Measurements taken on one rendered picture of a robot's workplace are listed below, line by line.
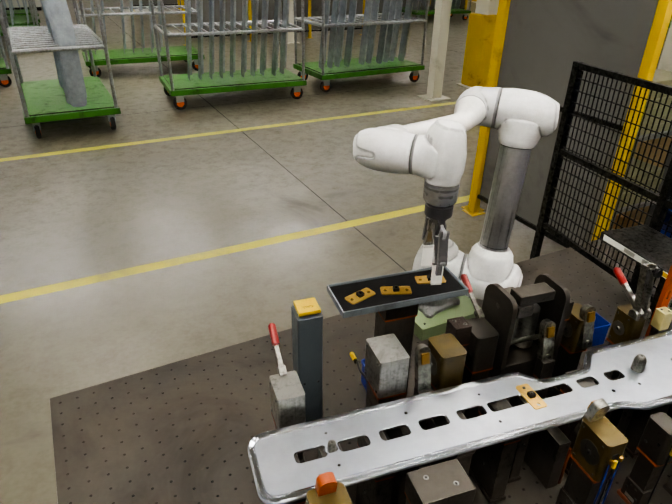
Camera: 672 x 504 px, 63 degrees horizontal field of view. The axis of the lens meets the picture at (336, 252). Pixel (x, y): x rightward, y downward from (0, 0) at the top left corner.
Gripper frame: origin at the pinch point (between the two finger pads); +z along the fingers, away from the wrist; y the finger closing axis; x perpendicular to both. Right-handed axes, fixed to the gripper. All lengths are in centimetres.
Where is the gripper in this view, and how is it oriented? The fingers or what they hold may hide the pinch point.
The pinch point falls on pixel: (431, 267)
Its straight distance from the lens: 155.6
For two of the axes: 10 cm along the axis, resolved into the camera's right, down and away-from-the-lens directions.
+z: -0.2, 8.7, 4.9
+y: 1.4, 4.9, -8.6
